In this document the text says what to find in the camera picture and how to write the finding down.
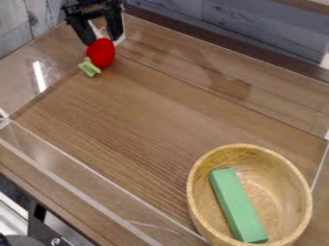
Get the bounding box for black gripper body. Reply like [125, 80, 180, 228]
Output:
[62, 0, 123, 24]

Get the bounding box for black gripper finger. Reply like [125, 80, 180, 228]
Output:
[106, 7, 123, 41]
[69, 17, 97, 45]

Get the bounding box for red toy strawberry green stem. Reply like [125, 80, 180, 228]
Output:
[78, 37, 118, 78]

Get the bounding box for green rectangular block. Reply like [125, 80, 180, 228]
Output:
[210, 168, 269, 244]

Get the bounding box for wooden bowl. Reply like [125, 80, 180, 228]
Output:
[186, 143, 313, 246]

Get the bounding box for black metal stand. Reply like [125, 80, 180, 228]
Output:
[27, 203, 74, 246]

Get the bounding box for clear acrylic enclosure wall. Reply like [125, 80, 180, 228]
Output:
[0, 16, 329, 246]

